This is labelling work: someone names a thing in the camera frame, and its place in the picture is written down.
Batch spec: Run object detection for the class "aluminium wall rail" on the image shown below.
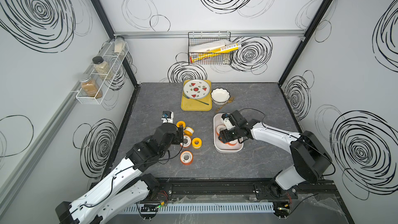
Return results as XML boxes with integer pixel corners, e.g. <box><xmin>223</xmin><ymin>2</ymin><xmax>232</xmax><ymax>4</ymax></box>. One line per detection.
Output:
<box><xmin>114</xmin><ymin>29</ymin><xmax>306</xmax><ymax>39</ymax></box>

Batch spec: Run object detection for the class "black corner frame post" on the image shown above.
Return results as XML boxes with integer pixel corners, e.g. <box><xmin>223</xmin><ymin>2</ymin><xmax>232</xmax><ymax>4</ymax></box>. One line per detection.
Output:
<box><xmin>90</xmin><ymin>0</ymin><xmax>140</xmax><ymax>89</ymax></box>

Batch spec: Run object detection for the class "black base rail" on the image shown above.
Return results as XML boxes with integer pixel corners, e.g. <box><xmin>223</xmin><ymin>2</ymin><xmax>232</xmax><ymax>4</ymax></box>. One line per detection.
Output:
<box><xmin>144</xmin><ymin>178</ymin><xmax>337</xmax><ymax>203</ymax></box>

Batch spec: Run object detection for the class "brown spice jar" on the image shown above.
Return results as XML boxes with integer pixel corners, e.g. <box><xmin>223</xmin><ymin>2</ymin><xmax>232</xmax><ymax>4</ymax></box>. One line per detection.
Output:
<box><xmin>79</xmin><ymin>74</ymin><xmax>103</xmax><ymax>99</ymax></box>

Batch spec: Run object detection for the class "purple teal fork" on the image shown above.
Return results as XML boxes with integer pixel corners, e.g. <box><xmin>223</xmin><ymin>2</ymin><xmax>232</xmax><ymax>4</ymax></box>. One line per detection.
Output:
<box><xmin>182</xmin><ymin>93</ymin><xmax>209</xmax><ymax>105</ymax></box>

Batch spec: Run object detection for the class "white storage box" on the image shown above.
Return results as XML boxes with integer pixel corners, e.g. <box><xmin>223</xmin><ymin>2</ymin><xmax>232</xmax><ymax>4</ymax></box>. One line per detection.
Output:
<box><xmin>213</xmin><ymin>113</ymin><xmax>244</xmax><ymax>154</ymax></box>

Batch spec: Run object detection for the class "black lid spice jar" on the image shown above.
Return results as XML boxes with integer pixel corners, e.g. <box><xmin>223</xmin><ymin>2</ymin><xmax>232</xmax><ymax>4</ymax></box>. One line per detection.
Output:
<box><xmin>92</xmin><ymin>56</ymin><xmax>113</xmax><ymax>80</ymax></box>

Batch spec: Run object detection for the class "white spice jar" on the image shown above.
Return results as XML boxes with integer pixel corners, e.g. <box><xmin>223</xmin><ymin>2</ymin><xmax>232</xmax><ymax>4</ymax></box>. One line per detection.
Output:
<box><xmin>114</xmin><ymin>35</ymin><xmax>125</xmax><ymax>55</ymax></box>

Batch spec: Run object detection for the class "white wire spice rack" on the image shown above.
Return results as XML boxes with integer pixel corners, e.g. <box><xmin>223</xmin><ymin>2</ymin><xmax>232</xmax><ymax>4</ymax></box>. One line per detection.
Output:
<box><xmin>76</xmin><ymin>36</ymin><xmax>129</xmax><ymax>111</ymax></box>

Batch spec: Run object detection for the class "watermelon pattern plate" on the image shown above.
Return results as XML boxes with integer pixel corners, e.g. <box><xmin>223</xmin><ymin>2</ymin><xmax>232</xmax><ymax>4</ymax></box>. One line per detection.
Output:
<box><xmin>182</xmin><ymin>79</ymin><xmax>210</xmax><ymax>100</ymax></box>

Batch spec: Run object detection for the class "yellow sealing tape roll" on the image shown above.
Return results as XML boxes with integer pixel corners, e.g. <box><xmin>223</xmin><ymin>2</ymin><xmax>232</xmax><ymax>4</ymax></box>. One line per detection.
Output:
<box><xmin>191</xmin><ymin>138</ymin><xmax>202</xmax><ymax>149</ymax></box>
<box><xmin>183</xmin><ymin>127</ymin><xmax>194</xmax><ymax>136</ymax></box>
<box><xmin>176</xmin><ymin>121</ymin><xmax>186</xmax><ymax>130</ymax></box>

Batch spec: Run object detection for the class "yellow plastic tray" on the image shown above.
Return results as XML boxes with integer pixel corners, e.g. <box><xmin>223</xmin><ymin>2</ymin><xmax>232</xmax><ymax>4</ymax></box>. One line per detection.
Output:
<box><xmin>181</xmin><ymin>80</ymin><xmax>212</xmax><ymax>112</ymax></box>

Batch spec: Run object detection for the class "white slotted cable duct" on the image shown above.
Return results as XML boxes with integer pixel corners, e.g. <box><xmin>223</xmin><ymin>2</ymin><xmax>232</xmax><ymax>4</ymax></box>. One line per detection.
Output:
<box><xmin>119</xmin><ymin>202</ymin><xmax>276</xmax><ymax>215</ymax></box>

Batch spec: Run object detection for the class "white scalloped bowl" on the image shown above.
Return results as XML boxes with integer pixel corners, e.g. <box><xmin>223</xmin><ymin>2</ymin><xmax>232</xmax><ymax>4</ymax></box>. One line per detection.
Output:
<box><xmin>211</xmin><ymin>88</ymin><xmax>231</xmax><ymax>105</ymax></box>

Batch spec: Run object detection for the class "orange sealing tape roll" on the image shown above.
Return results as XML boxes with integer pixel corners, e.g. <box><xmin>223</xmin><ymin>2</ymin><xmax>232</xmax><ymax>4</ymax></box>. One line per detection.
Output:
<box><xmin>181</xmin><ymin>135</ymin><xmax>192</xmax><ymax>148</ymax></box>
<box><xmin>216</xmin><ymin>124</ymin><xmax>226</xmax><ymax>135</ymax></box>
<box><xmin>227</xmin><ymin>139</ymin><xmax>238</xmax><ymax>146</ymax></box>
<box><xmin>180</xmin><ymin>150</ymin><xmax>193</xmax><ymax>166</ymax></box>

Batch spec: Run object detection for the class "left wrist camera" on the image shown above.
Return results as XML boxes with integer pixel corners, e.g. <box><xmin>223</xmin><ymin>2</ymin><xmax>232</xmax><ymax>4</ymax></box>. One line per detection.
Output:
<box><xmin>161</xmin><ymin>111</ymin><xmax>174</xmax><ymax>123</ymax></box>

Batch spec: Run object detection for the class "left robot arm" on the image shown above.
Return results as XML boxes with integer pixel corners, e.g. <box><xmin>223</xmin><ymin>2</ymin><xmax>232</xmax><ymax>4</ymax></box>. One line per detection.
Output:
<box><xmin>56</xmin><ymin>122</ymin><xmax>184</xmax><ymax>224</ymax></box>

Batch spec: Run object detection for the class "black wire basket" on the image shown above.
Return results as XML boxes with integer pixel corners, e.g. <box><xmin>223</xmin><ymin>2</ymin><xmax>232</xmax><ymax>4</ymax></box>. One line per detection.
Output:
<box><xmin>188</xmin><ymin>31</ymin><xmax>231</xmax><ymax>65</ymax></box>

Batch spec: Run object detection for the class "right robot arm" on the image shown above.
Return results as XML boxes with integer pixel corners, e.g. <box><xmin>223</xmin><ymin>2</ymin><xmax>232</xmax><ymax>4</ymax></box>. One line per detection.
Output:
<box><xmin>219</xmin><ymin>111</ymin><xmax>333</xmax><ymax>191</ymax></box>

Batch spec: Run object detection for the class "yellow white foil box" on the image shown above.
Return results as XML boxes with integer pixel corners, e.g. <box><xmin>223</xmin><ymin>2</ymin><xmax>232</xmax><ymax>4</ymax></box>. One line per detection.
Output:
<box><xmin>188</xmin><ymin>39</ymin><xmax>241</xmax><ymax>65</ymax></box>

